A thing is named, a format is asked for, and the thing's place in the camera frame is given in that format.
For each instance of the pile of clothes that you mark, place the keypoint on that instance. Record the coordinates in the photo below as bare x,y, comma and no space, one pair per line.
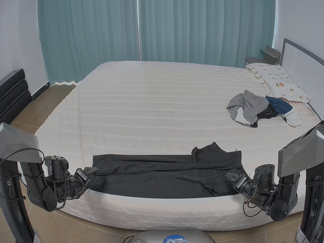
249,105

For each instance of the bed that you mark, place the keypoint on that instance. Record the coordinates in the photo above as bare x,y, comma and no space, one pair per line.
151,105

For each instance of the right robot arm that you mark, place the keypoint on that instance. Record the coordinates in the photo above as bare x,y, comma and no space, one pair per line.
291,181

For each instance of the black T-shirt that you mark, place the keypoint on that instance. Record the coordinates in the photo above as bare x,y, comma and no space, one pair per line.
164,176

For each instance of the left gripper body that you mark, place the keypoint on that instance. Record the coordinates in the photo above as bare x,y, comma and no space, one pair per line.
78,181

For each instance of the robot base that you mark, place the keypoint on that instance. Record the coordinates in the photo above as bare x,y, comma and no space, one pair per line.
151,237

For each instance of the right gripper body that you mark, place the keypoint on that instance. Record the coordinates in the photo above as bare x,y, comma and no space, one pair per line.
243,185

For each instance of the blue-green curtain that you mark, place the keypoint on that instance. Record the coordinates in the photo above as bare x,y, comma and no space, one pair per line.
202,21
88,34

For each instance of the white printed pillow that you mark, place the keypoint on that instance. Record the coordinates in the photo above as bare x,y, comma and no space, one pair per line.
278,81

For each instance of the grey bedside table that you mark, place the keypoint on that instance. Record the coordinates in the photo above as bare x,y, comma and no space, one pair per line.
268,54

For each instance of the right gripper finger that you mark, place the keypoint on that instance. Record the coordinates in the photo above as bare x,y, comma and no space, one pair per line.
232,177

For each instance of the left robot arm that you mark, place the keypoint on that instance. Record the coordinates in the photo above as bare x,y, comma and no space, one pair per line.
15,186

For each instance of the black chest of drawers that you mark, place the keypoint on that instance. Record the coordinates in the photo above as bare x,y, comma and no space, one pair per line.
12,95

